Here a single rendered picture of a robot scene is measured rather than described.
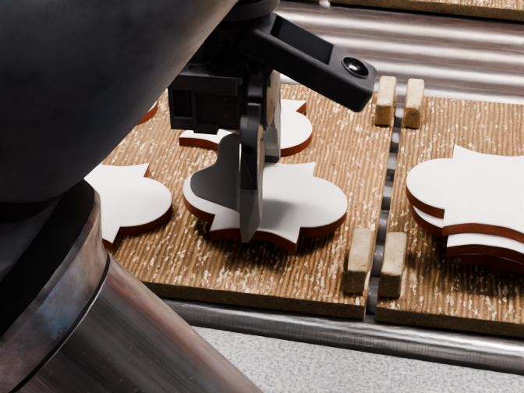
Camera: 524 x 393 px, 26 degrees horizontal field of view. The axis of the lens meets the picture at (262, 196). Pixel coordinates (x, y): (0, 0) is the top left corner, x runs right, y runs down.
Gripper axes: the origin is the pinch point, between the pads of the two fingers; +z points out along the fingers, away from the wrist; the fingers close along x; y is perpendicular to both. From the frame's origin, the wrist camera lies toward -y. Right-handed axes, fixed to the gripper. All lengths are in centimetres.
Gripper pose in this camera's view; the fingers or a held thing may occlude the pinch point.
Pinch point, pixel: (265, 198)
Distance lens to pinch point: 99.8
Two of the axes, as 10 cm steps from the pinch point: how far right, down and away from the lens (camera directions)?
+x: -1.7, 5.6, -8.1
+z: 0.2, 8.2, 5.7
